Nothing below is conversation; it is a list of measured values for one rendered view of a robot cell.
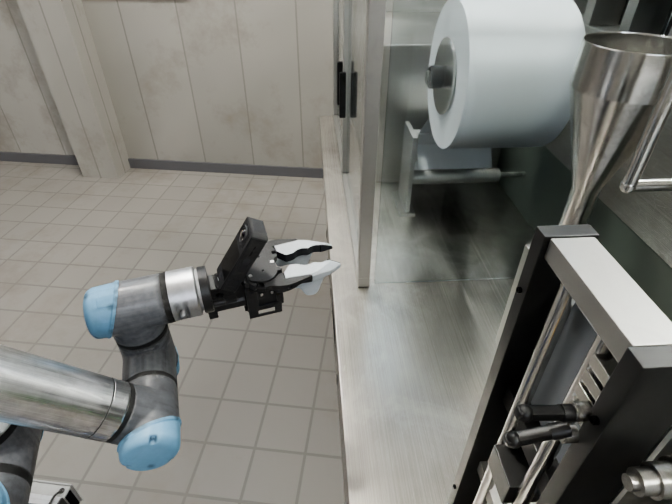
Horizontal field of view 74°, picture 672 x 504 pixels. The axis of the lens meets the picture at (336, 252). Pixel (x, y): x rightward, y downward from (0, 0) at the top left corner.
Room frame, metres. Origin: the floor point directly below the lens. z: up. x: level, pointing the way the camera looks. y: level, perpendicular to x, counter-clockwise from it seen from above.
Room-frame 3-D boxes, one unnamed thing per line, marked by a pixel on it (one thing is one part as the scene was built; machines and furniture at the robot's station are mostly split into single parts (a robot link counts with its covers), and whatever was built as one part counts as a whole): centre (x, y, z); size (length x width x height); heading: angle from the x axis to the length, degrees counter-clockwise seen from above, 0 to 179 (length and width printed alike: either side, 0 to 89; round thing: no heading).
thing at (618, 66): (0.64, -0.40, 1.50); 0.14 x 0.14 x 0.06
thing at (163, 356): (0.45, 0.29, 1.12); 0.11 x 0.08 x 0.11; 19
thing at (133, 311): (0.47, 0.29, 1.21); 0.11 x 0.08 x 0.09; 109
